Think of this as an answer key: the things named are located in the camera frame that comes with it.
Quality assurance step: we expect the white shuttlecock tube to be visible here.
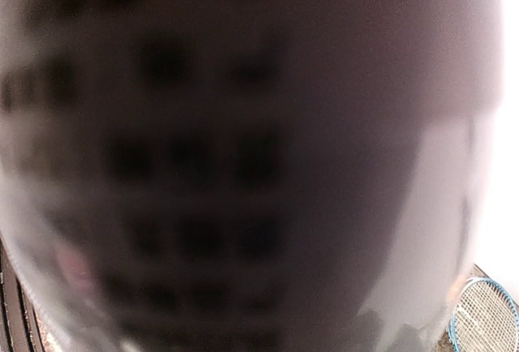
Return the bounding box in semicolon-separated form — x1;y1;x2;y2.
1;0;503;351

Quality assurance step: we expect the blue badminton racket left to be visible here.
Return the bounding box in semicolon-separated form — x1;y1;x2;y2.
447;277;518;352

